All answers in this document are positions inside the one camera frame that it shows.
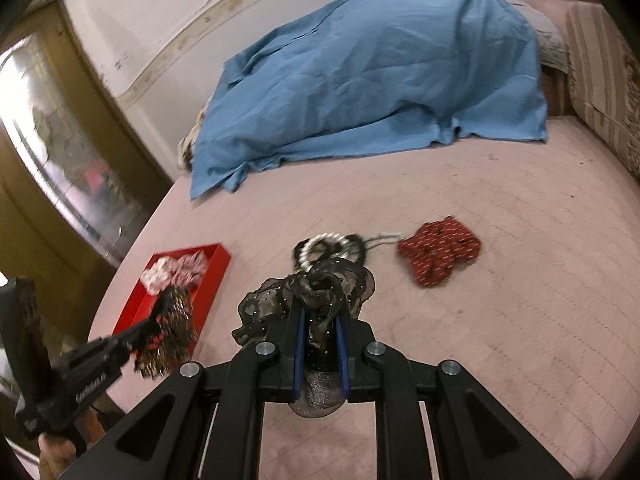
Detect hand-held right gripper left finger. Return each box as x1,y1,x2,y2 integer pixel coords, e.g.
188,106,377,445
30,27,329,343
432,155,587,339
75,304,307,480

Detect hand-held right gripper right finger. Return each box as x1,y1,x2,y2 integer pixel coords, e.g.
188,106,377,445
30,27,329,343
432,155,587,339
334,310,576,480

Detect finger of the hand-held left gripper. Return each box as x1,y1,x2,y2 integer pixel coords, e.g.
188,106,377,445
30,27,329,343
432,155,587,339
112,310,166,357

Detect black gold sequin scrunchie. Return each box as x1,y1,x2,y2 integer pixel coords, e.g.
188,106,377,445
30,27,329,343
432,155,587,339
132,285,198,381

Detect black sheer dotted scrunchie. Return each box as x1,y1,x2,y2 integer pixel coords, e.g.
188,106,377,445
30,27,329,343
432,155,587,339
231,259,376,418

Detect red tray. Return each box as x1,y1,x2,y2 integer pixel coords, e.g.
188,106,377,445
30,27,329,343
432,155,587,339
111,242,232,361

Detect black fuzzy scrunchie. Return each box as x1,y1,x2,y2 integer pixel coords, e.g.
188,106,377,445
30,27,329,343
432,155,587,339
320,232,376,268

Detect red dotted scrunchie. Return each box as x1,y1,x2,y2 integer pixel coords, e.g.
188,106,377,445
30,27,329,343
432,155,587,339
397,215,483,288

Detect person's left hand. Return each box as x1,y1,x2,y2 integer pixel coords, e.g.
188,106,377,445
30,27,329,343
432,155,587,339
37,404,107,480

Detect red white plaid scrunchie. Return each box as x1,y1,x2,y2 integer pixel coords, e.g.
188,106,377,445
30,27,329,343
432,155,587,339
167,250,211,286

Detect pink quilted bedspread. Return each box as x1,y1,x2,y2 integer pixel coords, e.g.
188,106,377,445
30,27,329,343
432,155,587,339
87,115,640,480

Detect floral cloth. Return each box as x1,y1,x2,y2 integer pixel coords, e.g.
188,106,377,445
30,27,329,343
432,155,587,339
177,105,211,171

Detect wooden mirrored wardrobe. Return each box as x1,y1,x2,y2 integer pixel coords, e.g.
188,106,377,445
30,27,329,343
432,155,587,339
0,0,173,281

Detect blue cloth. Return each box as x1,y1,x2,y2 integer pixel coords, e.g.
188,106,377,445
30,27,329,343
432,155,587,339
190,0,549,202

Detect grey pillow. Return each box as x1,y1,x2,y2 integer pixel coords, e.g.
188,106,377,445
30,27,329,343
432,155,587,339
510,0,571,73

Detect striped cushion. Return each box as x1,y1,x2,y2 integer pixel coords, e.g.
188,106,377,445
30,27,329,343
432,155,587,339
565,2,640,181

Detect pearl bead hair tie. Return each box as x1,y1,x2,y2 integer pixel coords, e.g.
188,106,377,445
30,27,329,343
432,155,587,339
292,232,351,271

